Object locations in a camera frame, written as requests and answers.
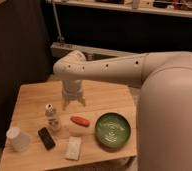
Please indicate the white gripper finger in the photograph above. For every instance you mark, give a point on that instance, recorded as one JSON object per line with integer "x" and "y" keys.
{"x": 82, "y": 101}
{"x": 65, "y": 103}

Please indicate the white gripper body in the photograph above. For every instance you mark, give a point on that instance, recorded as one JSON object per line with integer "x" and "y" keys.
{"x": 72, "y": 90}

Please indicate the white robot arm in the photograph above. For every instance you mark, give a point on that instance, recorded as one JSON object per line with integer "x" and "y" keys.
{"x": 164, "y": 110}

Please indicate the clear plastic bottle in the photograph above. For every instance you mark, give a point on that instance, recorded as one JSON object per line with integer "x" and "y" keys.
{"x": 52, "y": 117}

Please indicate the orange carrot toy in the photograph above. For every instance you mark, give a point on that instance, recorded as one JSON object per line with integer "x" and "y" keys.
{"x": 80, "y": 121}

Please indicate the wooden table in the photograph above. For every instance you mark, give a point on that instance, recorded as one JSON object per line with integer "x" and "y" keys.
{"x": 29, "y": 116}

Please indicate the black phone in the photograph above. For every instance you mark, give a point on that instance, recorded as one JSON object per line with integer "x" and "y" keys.
{"x": 46, "y": 138}

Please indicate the white sponge block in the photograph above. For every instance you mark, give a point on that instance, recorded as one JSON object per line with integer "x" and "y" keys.
{"x": 73, "y": 148}

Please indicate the green round plate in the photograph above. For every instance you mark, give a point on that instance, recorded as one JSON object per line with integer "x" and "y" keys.
{"x": 112, "y": 130}

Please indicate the white plastic cup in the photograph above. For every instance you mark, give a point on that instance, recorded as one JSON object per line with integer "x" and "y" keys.
{"x": 18, "y": 139}

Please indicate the wooden shelf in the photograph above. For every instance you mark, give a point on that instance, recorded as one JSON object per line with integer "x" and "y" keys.
{"x": 122, "y": 7}

